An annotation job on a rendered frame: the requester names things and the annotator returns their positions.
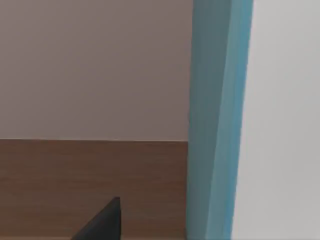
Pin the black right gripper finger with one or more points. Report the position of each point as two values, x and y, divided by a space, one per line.
106 222

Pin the wooden cupboard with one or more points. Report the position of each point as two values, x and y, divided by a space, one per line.
92 170

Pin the light blue rack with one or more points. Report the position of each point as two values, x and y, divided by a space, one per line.
215 120

